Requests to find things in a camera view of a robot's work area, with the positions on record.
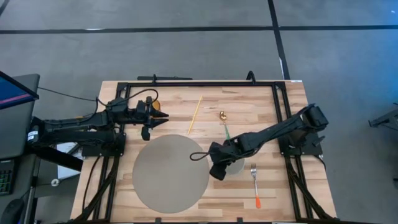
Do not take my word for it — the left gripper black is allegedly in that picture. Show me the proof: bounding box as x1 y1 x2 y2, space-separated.
136 96 170 129

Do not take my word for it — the yellow chopstick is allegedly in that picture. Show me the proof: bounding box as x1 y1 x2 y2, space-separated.
187 95 204 136

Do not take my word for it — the large round grey mat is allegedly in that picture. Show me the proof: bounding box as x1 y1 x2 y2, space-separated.
132 134 210 215

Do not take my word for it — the computer monitor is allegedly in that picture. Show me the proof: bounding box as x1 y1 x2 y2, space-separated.
0 70 40 110

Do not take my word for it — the black stand on floor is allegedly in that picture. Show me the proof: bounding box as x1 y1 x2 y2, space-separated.
368 103 398 132

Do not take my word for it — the black keyboard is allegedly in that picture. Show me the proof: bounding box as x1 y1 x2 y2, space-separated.
0 159 16 197

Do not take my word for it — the black computer mouse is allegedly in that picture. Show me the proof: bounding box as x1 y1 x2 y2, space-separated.
1 198 25 224

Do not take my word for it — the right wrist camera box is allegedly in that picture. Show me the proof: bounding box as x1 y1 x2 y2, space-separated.
208 162 228 182

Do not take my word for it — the black right gripper cable loop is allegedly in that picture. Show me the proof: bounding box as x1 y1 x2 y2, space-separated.
190 150 213 162

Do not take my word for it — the gold spoon green handle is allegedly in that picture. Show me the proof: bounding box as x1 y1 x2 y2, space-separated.
219 110 231 141

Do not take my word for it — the silver fork orange handle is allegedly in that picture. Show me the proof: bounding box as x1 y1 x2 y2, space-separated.
250 163 262 209

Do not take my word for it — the black metal table frame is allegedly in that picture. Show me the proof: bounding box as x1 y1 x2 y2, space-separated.
73 80 338 223

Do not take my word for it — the black cable to left arm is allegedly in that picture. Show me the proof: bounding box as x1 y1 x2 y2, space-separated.
37 86 100 108

